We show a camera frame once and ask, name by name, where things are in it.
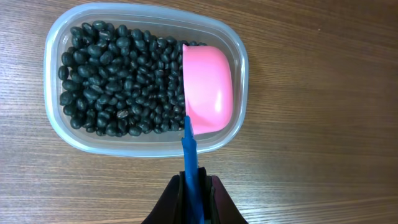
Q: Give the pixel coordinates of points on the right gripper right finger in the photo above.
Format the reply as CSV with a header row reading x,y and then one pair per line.
x,y
218,206

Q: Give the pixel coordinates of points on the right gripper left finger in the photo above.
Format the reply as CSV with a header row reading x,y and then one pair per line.
x,y
170,207

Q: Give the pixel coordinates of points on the pink scoop blue handle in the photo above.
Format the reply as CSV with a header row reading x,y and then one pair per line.
x,y
209,106

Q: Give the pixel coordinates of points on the black beans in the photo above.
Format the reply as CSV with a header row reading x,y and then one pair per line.
x,y
118,81

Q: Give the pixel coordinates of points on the clear plastic container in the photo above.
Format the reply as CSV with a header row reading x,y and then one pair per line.
x,y
160,21

